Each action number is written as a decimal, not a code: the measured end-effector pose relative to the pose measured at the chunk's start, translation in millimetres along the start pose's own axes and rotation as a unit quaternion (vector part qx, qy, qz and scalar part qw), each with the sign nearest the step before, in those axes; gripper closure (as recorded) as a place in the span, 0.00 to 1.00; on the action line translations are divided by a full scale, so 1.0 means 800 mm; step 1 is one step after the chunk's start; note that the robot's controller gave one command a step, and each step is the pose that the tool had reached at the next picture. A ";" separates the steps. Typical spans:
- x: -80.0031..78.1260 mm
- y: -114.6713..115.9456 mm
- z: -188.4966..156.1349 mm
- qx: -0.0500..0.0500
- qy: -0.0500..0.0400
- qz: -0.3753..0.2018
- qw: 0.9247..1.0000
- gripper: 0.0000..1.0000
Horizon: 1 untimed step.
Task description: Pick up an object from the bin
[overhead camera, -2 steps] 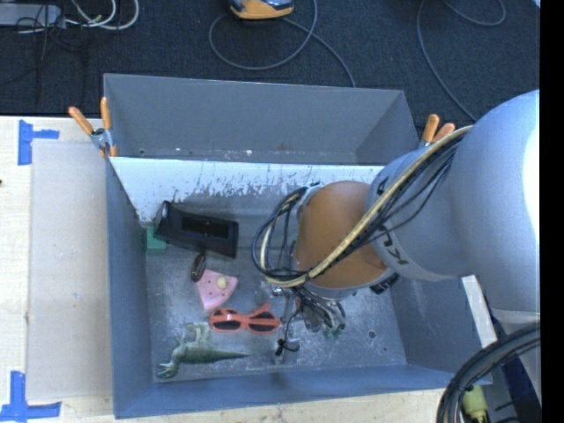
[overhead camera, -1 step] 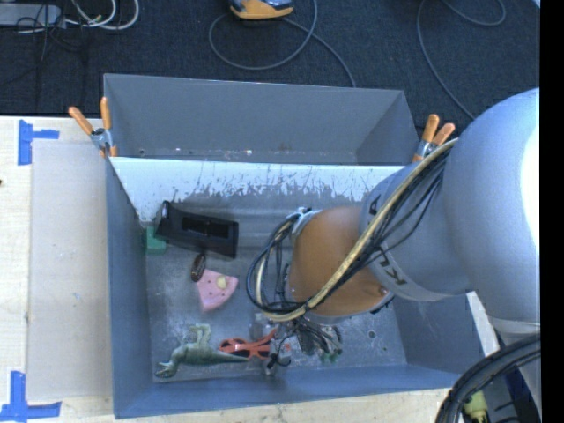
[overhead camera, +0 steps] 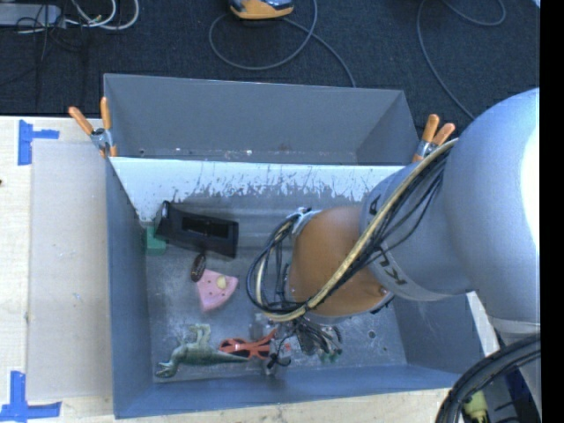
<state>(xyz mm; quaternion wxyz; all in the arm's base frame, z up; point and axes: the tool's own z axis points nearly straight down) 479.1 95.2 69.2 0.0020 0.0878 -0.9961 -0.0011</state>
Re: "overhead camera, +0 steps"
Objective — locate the pale flat board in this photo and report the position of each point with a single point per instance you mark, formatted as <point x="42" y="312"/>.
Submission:
<point x="66" y="271"/>

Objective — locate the pink toy cheese wedge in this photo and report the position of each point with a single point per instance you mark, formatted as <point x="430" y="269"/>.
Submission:
<point x="213" y="291"/>

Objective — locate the green toy dinosaur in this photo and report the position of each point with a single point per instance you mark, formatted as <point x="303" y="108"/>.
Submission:
<point x="198" y="354"/>

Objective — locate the black plastic box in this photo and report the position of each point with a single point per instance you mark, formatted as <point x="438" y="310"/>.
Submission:
<point x="198" y="232"/>

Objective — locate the green block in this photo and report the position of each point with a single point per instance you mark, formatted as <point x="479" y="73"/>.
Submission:
<point x="154" y="244"/>

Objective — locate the grey metal bin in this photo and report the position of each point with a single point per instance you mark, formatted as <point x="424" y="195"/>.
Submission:
<point x="247" y="121"/>

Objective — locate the brown oval object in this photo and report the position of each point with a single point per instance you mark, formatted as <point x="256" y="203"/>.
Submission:
<point x="198" y="268"/>

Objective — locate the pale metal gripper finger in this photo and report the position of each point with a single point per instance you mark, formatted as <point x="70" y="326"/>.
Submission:
<point x="274" y="346"/>
<point x="271" y="366"/>

